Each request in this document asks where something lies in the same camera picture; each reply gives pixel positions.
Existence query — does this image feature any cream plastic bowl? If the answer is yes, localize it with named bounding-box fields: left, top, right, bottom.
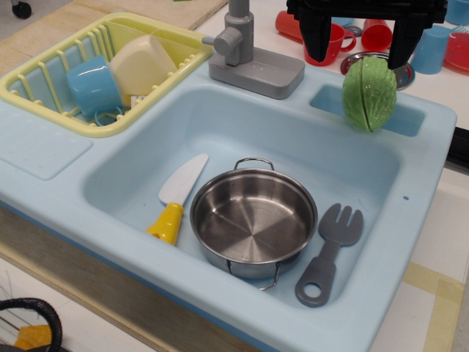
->
left=110, top=34, right=177, bottom=106

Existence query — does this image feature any green toy squash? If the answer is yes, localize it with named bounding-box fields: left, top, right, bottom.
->
left=342, top=56, right=397, bottom=132

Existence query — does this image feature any blue cup in rack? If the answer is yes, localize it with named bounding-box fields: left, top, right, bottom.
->
left=65, top=55, right=123, bottom=117

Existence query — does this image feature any grey toy faucet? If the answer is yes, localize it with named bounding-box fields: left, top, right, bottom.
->
left=202, top=1, right=305, bottom=100

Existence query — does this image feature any black cable loop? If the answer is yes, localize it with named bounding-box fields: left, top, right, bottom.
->
left=0, top=298, right=64, bottom=352

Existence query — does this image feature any red cup upright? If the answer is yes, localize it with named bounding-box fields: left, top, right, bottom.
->
left=361, top=19, right=392, bottom=51

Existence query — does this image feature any silver metal plate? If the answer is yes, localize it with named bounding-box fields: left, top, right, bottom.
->
left=340, top=51, right=416, bottom=90

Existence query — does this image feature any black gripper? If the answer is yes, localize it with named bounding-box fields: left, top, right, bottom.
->
left=287, top=0, right=448, bottom=70

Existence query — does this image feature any light blue toy sink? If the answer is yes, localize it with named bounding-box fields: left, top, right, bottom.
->
left=1, top=63, right=457, bottom=351

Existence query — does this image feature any black caster wheel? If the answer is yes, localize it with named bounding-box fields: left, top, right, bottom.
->
left=11, top=0, right=32, bottom=20

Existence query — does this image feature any yellow cloth piece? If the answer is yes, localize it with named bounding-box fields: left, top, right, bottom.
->
left=13, top=325, right=52, bottom=351

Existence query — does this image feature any yellow dish rack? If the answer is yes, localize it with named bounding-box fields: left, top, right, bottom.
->
left=1, top=12, right=213, bottom=138

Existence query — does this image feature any white yellow toy knife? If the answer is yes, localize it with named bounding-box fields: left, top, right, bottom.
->
left=146, top=153, right=209, bottom=246

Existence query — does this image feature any red mug with handle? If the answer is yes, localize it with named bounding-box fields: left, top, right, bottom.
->
left=303, top=23, right=357, bottom=66

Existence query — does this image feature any stainless steel pot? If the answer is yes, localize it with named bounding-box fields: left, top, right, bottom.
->
left=190, top=158, right=319, bottom=290

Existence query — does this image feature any red cup lying down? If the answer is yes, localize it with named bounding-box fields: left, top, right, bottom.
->
left=275, top=11, right=303, bottom=43

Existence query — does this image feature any grey toy fork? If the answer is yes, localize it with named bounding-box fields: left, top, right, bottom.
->
left=295, top=203, right=364, bottom=307

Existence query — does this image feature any blue cup top right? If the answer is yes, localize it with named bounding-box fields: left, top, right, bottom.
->
left=445, top=0, right=469, bottom=26

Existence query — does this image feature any blue cup on table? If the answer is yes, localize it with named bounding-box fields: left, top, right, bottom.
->
left=410, top=25, right=450, bottom=75

